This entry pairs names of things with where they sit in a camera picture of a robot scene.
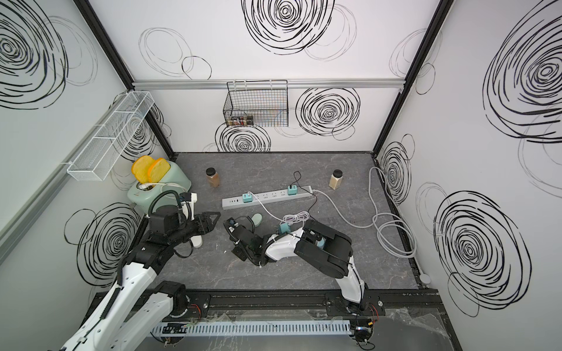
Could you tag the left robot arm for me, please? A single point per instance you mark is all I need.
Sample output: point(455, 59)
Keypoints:
point(171, 221)

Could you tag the beige spice jar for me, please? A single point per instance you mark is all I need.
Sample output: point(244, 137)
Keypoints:
point(336, 179)

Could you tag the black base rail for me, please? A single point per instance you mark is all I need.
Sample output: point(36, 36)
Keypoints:
point(204, 303)

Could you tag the white earbud case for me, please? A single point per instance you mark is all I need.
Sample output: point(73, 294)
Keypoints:
point(197, 241)

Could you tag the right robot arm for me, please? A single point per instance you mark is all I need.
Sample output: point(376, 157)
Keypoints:
point(326, 249)

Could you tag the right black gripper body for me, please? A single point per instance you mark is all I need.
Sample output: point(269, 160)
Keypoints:
point(243, 252)

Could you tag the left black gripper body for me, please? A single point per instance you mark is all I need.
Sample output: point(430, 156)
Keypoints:
point(184, 233)

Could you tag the mint green toaster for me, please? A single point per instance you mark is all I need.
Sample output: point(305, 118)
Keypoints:
point(142, 195)

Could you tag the blue earbud case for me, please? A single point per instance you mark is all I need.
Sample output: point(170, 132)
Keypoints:
point(321, 243)

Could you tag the yellow toast slice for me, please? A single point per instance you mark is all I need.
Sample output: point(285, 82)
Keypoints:
point(157, 170)
point(140, 168)

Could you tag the black wire basket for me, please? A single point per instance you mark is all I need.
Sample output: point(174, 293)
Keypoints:
point(256, 103)

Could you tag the white wire shelf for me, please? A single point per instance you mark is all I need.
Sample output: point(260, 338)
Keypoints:
point(111, 136)

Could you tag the yellow toast slice right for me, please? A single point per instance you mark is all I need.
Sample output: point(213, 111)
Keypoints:
point(157, 170)

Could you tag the white slotted cable duct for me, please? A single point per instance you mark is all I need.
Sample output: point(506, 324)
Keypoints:
point(255, 328)

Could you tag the mint green earbud case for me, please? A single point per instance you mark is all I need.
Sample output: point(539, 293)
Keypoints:
point(257, 219)

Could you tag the white power strip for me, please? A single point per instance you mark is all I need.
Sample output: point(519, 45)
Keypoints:
point(291, 193)

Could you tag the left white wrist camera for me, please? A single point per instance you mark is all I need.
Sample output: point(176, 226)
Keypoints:
point(188, 201)

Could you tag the yellow toast slice left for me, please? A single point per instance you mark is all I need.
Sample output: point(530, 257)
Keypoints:
point(140, 168)

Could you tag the brown spice jar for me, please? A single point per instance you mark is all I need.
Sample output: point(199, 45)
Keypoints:
point(213, 177)

